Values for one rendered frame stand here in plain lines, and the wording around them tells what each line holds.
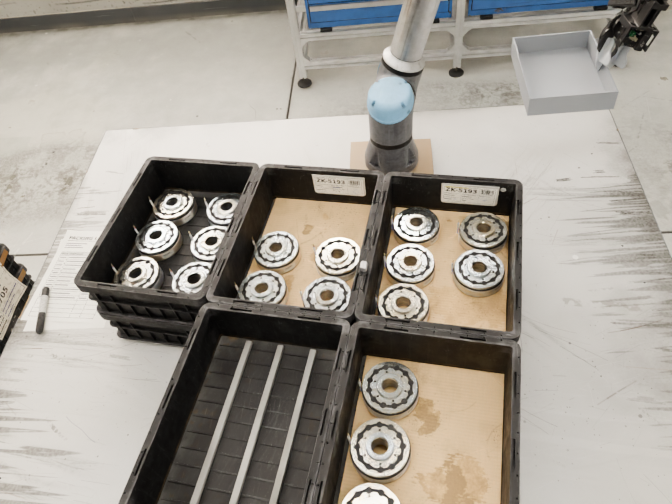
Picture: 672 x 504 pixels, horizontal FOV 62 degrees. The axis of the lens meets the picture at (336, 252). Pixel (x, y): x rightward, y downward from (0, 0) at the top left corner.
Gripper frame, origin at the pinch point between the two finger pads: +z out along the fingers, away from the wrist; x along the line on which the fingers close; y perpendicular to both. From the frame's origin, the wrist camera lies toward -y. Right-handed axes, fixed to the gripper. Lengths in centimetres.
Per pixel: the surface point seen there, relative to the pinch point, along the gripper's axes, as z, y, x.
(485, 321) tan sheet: 23, 64, -34
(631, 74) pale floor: 68, -125, 101
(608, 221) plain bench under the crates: 24.2, 30.2, 5.9
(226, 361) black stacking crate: 38, 69, -84
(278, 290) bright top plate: 32, 55, -75
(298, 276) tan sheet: 34, 49, -71
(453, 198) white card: 19, 34, -37
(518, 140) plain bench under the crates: 28.6, -3.2, -8.3
